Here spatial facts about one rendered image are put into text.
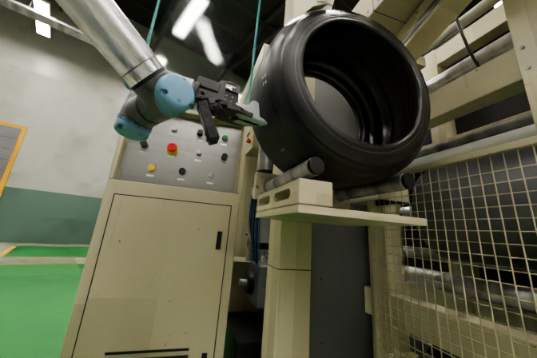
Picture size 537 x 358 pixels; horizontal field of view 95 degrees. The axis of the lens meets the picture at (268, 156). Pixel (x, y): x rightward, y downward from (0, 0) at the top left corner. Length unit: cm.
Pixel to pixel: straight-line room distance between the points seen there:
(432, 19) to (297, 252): 99
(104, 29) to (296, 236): 80
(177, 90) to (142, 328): 92
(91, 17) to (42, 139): 930
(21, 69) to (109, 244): 953
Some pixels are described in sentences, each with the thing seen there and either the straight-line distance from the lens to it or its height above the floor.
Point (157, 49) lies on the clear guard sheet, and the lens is 145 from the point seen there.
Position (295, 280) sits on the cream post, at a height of 59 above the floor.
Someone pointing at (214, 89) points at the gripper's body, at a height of 109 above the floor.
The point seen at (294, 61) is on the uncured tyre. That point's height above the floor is 116.
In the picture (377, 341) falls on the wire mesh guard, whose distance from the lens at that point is 121.
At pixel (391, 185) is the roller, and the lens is 78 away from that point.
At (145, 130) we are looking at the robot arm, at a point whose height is 94.
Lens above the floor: 74
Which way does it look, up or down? 17 degrees up
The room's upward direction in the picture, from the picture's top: 4 degrees clockwise
